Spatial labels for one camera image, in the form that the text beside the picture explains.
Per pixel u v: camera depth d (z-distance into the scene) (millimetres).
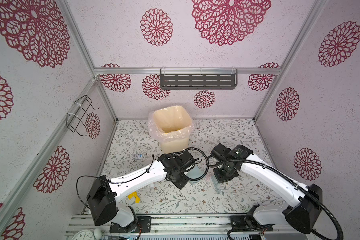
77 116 747
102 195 395
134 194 821
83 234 675
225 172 623
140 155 991
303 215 379
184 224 746
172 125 1027
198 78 962
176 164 540
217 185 871
